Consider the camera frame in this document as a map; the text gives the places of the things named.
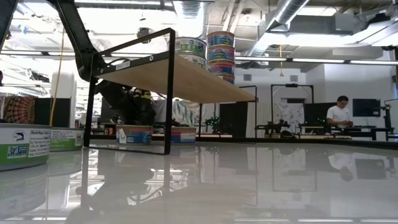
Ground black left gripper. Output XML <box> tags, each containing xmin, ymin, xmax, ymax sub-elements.
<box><xmin>95</xmin><ymin>80</ymin><xmax>156</xmax><ymax>126</ymax></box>

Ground black camera stand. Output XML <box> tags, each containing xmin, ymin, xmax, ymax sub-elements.
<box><xmin>374</xmin><ymin>98</ymin><xmax>398</xmax><ymax>134</ymax></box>

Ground ceiling light strip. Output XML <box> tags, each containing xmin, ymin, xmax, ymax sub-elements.
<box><xmin>291</xmin><ymin>58</ymin><xmax>346</xmax><ymax>64</ymax></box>
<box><xmin>234</xmin><ymin>57</ymin><xmax>289</xmax><ymax>62</ymax></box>
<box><xmin>349</xmin><ymin>59</ymin><xmax>398</xmax><ymax>66</ymax></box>

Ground wooden box platform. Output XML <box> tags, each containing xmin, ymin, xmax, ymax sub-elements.
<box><xmin>83</xmin><ymin>27</ymin><xmax>259</xmax><ymax>156</ymax></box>

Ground patterned mandala tapestry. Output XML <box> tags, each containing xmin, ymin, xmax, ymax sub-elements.
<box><xmin>2</xmin><ymin>95</ymin><xmax>37</xmax><ymax>125</ymax></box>

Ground yellow tape tag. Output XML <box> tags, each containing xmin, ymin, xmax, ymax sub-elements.
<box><xmin>133</xmin><ymin>89</ymin><xmax>152</xmax><ymax>101</ymax></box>

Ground background robot with green lights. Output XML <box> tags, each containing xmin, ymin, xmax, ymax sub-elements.
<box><xmin>203</xmin><ymin>116</ymin><xmax>220</xmax><ymax>134</ymax></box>

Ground black ceiling fixture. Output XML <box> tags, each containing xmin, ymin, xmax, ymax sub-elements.
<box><xmin>136</xmin><ymin>27</ymin><xmax>152</xmax><ymax>40</ymax></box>

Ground person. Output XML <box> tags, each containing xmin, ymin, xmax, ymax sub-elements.
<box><xmin>325</xmin><ymin>95</ymin><xmax>354</xmax><ymax>128</ymax></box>

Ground black background table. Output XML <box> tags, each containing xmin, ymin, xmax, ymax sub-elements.
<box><xmin>298</xmin><ymin>125</ymin><xmax>398</xmax><ymax>141</ymax></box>

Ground yellow hanging cord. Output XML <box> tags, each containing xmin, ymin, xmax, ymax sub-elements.
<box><xmin>279</xmin><ymin>45</ymin><xmax>285</xmax><ymax>78</ymax></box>

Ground black metal frame stand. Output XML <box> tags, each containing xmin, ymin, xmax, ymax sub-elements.
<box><xmin>270</xmin><ymin>83</ymin><xmax>315</xmax><ymax>138</ymax></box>

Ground black wall monitor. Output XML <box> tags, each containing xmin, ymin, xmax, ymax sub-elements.
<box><xmin>353</xmin><ymin>98</ymin><xmax>382</xmax><ymax>118</ymax></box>

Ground white board with drawings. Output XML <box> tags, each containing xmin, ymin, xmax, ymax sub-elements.
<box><xmin>277</xmin><ymin>102</ymin><xmax>305</xmax><ymax>126</ymax></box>

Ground black partition panel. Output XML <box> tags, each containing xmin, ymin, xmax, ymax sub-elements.
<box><xmin>219</xmin><ymin>101</ymin><xmax>249</xmax><ymax>138</ymax></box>
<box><xmin>34</xmin><ymin>98</ymin><xmax>72</xmax><ymax>128</ymax></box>

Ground pale hanging cloth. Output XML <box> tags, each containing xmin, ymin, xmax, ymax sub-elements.
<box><xmin>155</xmin><ymin>98</ymin><xmax>201</xmax><ymax>126</ymax></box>

